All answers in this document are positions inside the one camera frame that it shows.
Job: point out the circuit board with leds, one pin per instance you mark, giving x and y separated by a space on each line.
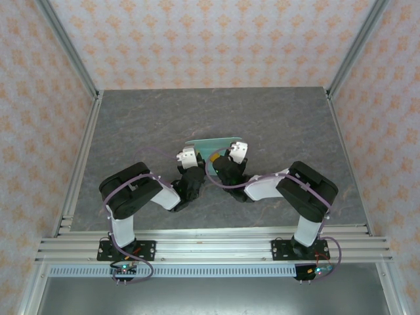
124 269
320 270

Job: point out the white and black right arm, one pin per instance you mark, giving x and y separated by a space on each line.
265 188

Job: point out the aluminium table rail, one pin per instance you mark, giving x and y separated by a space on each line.
339 131
88 131

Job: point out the aluminium right frame post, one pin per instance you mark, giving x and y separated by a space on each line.
356 49

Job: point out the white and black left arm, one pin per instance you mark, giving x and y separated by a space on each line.
123 229

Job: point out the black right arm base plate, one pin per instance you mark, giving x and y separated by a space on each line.
280 251

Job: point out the aluminium right table rail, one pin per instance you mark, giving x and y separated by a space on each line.
339 131

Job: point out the aluminium frame leg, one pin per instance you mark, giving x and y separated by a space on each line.
34 288
390 288

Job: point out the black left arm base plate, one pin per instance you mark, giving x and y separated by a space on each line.
147 251

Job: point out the light teal paper box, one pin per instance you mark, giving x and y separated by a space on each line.
210 146

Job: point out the aluminium left frame post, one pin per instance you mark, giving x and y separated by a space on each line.
70 49

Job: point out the aluminium base rail beam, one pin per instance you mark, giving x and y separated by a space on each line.
210 249

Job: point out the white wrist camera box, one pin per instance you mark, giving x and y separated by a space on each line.
239 151
187 157

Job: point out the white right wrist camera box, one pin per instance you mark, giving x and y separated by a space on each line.
239 151

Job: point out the right circuit board with LEDs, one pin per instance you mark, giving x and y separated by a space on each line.
320 270

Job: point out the aluminium frame post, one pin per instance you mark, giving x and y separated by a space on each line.
356 49
70 49

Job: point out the aluminium left table rail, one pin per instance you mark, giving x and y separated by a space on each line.
88 131

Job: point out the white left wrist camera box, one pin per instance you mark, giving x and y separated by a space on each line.
187 157

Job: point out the left circuit board with LEDs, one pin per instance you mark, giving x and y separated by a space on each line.
124 269

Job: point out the grey metal sheet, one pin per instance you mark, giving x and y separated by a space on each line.
210 295

